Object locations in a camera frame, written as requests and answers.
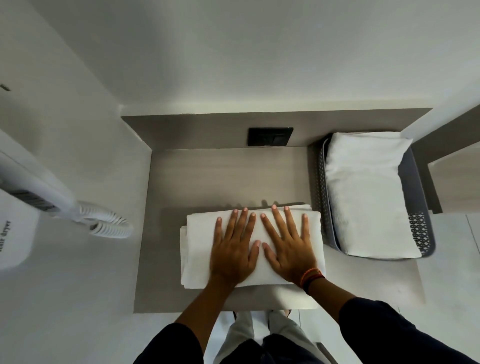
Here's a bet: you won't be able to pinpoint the person's left hand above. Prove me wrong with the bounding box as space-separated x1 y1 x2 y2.
209 208 261 288

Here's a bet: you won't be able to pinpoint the person's right hand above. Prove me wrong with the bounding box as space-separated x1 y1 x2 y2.
260 205 322 285

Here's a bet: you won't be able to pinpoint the white towel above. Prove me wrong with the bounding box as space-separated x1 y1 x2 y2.
324 131 423 260
179 204 326 290

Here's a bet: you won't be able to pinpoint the person's right forearm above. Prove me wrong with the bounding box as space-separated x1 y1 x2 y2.
307 277 357 332

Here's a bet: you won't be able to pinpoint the person's left forearm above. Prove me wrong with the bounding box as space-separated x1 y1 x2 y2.
174 277 241 338

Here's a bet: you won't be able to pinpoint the black wristband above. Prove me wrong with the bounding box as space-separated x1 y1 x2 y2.
302 274 326 295

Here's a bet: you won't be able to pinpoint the white folded towel in basket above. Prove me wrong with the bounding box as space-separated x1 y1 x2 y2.
324 131 423 260

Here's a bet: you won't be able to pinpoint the grey trousers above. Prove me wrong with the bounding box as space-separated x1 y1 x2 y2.
213 310 328 364

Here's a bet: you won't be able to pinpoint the grey perforated plastic basket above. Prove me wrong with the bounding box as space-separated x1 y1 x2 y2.
317 133 437 260

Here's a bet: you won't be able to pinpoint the dark long-sleeved shirt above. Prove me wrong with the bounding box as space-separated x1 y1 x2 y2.
133 296 480 364

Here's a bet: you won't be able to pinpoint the orange thread bracelet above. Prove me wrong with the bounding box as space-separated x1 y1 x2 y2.
299 268 323 287

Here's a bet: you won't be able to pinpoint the black wall socket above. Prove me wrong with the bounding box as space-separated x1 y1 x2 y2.
247 127 294 147

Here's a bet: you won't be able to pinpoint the white coiled hair dryer cord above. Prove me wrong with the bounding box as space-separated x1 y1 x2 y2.
76 201 134 239

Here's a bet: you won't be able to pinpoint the white wall-mounted hair dryer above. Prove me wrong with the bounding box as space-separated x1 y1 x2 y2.
0 129 81 271

